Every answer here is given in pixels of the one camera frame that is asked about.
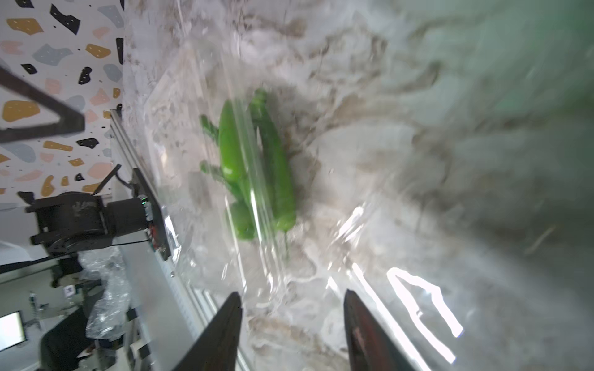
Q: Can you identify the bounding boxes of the lit monitor screen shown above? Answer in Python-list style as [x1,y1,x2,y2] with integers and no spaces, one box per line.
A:
[0,311,27,352]

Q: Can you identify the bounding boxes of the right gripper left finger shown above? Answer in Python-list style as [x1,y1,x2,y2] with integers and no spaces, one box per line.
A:
[174,292,243,371]

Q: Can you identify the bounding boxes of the crumpled clear plastic wrap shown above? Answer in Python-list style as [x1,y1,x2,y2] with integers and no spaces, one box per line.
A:
[78,247,131,341]

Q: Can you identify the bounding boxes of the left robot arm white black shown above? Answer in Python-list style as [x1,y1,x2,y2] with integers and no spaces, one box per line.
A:
[1,67,150,258]

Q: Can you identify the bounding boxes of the green peppers from container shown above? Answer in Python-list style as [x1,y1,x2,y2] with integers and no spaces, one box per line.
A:
[200,89,296,241]

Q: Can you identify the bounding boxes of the aluminium front rail frame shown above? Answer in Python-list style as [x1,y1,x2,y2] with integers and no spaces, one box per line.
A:
[108,108,224,371]

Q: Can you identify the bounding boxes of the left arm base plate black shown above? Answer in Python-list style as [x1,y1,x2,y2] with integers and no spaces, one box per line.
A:
[131,168,171,261]

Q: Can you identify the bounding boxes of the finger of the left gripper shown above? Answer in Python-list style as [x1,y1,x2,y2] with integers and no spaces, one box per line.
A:
[1,66,85,144]

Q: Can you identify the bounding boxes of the clear container peppers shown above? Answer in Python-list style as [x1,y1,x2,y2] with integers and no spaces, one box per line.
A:
[145,39,471,370]

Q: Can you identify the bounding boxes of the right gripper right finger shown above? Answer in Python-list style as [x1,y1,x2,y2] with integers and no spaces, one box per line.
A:
[343,289,415,371]

